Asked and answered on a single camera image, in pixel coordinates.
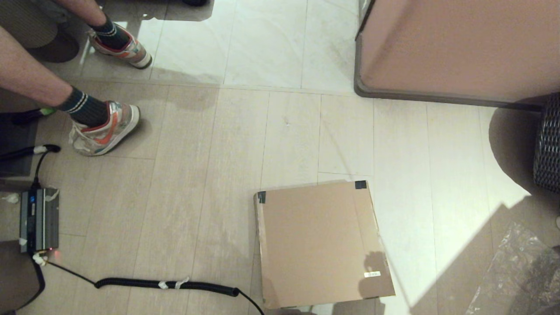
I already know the dark woven basket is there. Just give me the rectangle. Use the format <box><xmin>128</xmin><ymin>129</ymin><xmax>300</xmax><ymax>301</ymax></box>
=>
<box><xmin>533</xmin><ymin>92</ymin><xmax>560</xmax><ymax>194</ymax></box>

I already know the grey cloth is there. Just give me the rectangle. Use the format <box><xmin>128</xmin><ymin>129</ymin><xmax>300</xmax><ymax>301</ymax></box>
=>
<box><xmin>31</xmin><ymin>0</ymin><xmax>70</xmax><ymax>22</ymax></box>

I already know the thick black cable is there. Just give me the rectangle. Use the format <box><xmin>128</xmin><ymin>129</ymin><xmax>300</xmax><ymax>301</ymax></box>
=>
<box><xmin>13</xmin><ymin>256</ymin><xmax>46</xmax><ymax>313</ymax></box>

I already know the brown cardboard shoe box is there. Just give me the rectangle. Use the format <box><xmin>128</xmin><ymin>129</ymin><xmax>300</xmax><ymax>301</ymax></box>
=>
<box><xmin>254</xmin><ymin>179</ymin><xmax>396</xmax><ymax>310</ymax></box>

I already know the black taped power cable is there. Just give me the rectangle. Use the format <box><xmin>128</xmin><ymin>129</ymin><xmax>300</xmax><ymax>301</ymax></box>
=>
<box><xmin>0</xmin><ymin>143</ymin><xmax>61</xmax><ymax>189</ymax></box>

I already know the beige ribbed pouf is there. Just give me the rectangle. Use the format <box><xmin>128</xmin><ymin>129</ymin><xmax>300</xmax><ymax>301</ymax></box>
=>
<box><xmin>0</xmin><ymin>0</ymin><xmax>79</xmax><ymax>62</ymax></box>

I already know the silver orange sneaker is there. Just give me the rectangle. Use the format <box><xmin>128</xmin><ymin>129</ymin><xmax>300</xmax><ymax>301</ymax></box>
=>
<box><xmin>87</xmin><ymin>24</ymin><xmax>153</xmax><ymax>70</ymax></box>
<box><xmin>69</xmin><ymin>101</ymin><xmax>140</xmax><ymax>157</ymax></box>

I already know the grey power supply box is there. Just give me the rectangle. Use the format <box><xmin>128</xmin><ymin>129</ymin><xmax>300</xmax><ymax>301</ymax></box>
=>
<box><xmin>19</xmin><ymin>187</ymin><xmax>60</xmax><ymax>254</ymax></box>

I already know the dark striped sock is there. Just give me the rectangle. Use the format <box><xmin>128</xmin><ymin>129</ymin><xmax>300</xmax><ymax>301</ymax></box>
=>
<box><xmin>57</xmin><ymin>87</ymin><xmax>109</xmax><ymax>128</ymax></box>
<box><xmin>90</xmin><ymin>15</ymin><xmax>131</xmax><ymax>49</ymax></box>

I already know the dark grey floor mat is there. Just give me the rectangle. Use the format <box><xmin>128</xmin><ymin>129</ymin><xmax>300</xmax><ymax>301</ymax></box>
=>
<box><xmin>0</xmin><ymin>113</ymin><xmax>39</xmax><ymax>178</ymax></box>

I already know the black cable with green tip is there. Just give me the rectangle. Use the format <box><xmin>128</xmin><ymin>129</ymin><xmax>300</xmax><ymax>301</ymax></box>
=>
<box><xmin>11</xmin><ymin>106</ymin><xmax>56</xmax><ymax>124</ymax></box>

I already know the thin black floor cable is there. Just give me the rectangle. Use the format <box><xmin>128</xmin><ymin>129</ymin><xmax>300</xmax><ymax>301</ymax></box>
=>
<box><xmin>42</xmin><ymin>258</ymin><xmax>265</xmax><ymax>315</ymax></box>

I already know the pink cabinet with grey base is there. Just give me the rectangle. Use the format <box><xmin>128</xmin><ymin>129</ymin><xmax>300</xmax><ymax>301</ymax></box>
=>
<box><xmin>353</xmin><ymin>0</ymin><xmax>560</xmax><ymax>112</ymax></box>

